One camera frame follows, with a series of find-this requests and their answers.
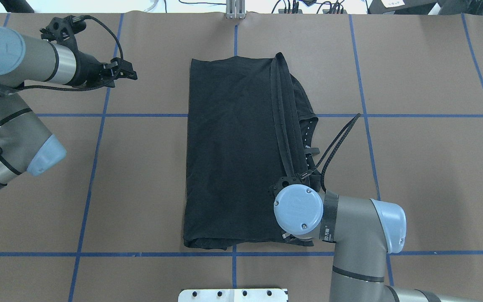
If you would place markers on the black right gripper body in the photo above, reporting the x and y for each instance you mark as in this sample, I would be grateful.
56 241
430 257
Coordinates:
288 238

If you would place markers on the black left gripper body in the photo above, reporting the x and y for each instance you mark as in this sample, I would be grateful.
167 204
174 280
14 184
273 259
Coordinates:
87 68

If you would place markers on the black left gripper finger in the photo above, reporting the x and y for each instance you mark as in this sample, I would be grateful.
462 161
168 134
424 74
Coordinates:
110 81
121 66

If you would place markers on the black graphic t-shirt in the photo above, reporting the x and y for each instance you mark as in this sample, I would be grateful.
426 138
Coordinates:
249 123

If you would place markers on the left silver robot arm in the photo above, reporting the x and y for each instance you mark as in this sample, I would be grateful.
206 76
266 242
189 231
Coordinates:
51 62

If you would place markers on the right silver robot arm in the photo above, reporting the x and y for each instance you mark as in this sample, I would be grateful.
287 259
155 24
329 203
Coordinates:
364 232

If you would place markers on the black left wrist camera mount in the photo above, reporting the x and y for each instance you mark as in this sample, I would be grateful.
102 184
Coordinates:
62 31

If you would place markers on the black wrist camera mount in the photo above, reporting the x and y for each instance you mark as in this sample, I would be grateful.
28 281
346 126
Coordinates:
285 181
62 31

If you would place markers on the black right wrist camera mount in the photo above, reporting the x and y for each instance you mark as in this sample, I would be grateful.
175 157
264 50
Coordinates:
285 181

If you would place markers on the white pedestal column with base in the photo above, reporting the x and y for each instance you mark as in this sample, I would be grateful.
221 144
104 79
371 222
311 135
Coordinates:
234 295

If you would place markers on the aluminium frame post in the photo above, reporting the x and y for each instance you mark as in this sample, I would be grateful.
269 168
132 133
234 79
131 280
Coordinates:
235 9

